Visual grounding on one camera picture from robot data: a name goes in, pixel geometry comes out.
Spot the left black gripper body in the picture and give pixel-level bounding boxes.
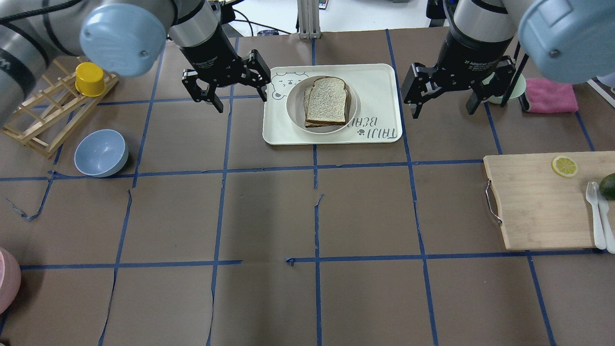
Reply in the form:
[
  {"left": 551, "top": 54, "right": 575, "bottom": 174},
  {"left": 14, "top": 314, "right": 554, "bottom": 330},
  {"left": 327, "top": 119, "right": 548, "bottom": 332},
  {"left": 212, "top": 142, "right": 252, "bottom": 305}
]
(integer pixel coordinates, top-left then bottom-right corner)
[{"left": 178, "top": 24, "right": 250, "bottom": 89}]

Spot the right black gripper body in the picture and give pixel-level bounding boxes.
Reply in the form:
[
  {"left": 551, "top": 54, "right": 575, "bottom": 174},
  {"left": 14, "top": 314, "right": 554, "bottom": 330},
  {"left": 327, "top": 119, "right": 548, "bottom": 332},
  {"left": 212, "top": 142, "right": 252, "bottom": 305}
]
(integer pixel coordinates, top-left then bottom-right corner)
[{"left": 428, "top": 31, "right": 512, "bottom": 94}]

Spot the bread slice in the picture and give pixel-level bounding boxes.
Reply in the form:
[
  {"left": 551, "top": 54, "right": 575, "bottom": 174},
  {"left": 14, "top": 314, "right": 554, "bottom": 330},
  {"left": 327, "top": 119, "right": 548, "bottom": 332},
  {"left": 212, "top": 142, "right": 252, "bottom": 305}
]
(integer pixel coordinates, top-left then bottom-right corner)
[
  {"left": 303, "top": 86, "right": 326, "bottom": 128},
  {"left": 307, "top": 76, "right": 348, "bottom": 126}
]

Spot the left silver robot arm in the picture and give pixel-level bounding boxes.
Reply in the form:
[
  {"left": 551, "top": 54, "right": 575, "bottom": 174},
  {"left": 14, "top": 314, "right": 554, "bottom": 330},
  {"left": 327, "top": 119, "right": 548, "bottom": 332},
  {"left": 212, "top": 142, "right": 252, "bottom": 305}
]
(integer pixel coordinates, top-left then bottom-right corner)
[{"left": 0, "top": 0, "right": 271, "bottom": 124}]

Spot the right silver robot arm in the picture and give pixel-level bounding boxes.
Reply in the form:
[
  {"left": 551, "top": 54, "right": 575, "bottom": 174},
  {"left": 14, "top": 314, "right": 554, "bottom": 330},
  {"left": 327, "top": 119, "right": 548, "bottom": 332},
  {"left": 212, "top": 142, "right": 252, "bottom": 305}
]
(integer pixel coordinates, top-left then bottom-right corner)
[{"left": 401, "top": 0, "right": 615, "bottom": 119}]

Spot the light green bowl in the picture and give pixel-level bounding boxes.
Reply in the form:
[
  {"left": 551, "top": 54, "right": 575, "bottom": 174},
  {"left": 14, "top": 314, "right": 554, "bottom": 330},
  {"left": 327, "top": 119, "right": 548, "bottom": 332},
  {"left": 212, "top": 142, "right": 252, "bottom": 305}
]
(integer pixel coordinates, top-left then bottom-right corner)
[{"left": 480, "top": 70, "right": 528, "bottom": 104}]

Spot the pink cloth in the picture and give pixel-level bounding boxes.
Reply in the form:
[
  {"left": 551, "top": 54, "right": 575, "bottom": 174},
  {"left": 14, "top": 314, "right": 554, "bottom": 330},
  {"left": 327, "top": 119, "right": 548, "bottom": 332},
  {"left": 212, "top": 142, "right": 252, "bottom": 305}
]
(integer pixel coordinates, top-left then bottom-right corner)
[{"left": 519, "top": 77, "right": 578, "bottom": 114}]

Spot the cream bear tray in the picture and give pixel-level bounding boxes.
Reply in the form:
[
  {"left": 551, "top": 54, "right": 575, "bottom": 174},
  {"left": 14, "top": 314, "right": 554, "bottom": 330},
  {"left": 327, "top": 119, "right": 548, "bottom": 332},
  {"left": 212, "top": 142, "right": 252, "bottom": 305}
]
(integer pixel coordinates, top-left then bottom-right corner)
[{"left": 263, "top": 63, "right": 402, "bottom": 145}]

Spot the lemon slice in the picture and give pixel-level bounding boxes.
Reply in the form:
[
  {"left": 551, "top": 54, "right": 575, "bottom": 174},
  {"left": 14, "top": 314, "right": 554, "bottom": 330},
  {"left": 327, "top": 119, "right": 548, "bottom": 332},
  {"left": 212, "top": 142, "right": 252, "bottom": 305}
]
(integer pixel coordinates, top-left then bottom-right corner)
[{"left": 551, "top": 155, "right": 578, "bottom": 178}]

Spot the yellow cup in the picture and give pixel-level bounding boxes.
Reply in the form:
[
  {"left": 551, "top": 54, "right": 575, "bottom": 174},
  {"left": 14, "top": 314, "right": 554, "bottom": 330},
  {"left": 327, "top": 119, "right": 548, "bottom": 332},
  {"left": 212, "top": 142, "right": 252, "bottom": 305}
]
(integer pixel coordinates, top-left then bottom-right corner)
[{"left": 74, "top": 62, "right": 106, "bottom": 97}]

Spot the blue bowl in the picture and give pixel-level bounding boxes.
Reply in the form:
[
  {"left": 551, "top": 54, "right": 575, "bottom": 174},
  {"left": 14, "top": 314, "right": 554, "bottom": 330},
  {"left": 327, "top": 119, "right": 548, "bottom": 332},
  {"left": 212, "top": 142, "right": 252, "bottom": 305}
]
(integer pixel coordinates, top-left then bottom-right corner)
[{"left": 74, "top": 129, "right": 129, "bottom": 178}]

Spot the wooden cutting board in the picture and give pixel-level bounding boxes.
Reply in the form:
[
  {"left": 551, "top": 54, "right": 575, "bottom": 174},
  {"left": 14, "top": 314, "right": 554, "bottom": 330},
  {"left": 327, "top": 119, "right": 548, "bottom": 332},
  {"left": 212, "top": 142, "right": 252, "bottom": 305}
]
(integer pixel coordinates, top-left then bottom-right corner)
[{"left": 483, "top": 151, "right": 615, "bottom": 250}]

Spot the white plastic fork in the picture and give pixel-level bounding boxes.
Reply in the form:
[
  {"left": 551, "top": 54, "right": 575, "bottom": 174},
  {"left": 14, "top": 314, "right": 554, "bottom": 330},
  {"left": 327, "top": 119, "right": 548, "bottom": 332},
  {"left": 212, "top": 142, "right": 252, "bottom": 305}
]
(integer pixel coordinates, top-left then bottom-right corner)
[{"left": 586, "top": 181, "right": 606, "bottom": 250}]

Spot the avocado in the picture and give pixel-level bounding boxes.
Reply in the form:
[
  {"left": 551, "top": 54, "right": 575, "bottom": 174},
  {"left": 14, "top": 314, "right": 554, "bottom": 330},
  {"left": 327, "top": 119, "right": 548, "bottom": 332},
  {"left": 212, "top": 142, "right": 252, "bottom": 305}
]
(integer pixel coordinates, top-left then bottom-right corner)
[{"left": 598, "top": 173, "right": 615, "bottom": 201}]

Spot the wooden dish rack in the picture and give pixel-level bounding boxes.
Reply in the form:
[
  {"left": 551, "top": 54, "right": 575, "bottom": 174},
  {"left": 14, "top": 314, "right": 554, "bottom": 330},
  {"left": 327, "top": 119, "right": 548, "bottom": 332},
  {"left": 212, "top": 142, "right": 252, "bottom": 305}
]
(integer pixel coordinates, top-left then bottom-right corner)
[{"left": 1, "top": 57, "right": 119, "bottom": 158}]

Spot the white plastic knife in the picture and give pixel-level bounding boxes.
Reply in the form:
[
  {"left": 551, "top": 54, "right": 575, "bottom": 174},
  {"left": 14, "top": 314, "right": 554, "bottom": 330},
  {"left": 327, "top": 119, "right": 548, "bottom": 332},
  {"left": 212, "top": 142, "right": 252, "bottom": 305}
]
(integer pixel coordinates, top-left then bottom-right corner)
[{"left": 592, "top": 182, "right": 615, "bottom": 254}]

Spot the pink bowl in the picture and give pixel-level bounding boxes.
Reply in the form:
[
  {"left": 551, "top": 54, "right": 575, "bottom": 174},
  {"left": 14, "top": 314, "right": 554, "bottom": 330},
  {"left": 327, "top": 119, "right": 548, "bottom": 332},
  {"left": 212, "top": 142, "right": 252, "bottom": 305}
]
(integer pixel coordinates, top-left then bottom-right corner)
[{"left": 0, "top": 247, "right": 21, "bottom": 314}]

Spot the black cables bundle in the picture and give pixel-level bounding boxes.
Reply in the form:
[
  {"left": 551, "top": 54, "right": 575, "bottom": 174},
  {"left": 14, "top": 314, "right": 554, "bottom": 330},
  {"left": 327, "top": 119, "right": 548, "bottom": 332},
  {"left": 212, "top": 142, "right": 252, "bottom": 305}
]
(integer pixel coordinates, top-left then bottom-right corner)
[{"left": 219, "top": 0, "right": 294, "bottom": 39}]

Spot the aluminium frame post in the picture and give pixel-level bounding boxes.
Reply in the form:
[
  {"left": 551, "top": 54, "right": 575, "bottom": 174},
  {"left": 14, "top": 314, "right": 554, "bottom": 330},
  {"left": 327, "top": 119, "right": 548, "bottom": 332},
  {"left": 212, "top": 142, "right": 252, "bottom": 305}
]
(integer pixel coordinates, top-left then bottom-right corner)
[{"left": 297, "top": 0, "right": 321, "bottom": 39}]

